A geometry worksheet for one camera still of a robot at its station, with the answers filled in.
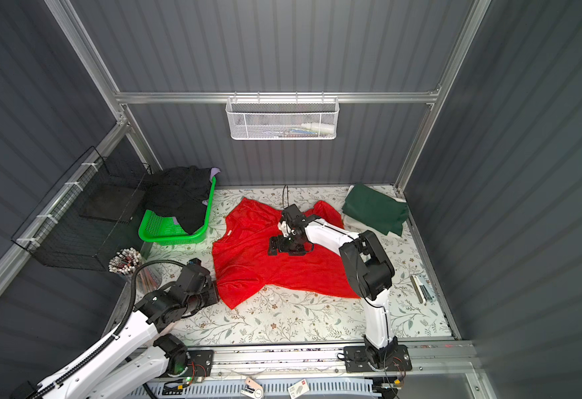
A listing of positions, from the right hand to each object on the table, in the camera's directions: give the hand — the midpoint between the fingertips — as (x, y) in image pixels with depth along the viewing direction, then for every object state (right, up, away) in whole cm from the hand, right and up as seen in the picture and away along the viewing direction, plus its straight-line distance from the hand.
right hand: (280, 253), depth 93 cm
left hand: (-20, -10, -13) cm, 26 cm away
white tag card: (-6, -33, -26) cm, 42 cm away
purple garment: (-32, +34, +18) cm, 50 cm away
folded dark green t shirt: (+40, +17, +12) cm, 45 cm away
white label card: (+7, -34, -25) cm, 42 cm away
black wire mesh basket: (-55, +15, -20) cm, 60 cm away
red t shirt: (-15, -2, 0) cm, 15 cm away
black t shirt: (-44, +24, +12) cm, 52 cm away
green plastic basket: (-51, +8, +11) cm, 53 cm away
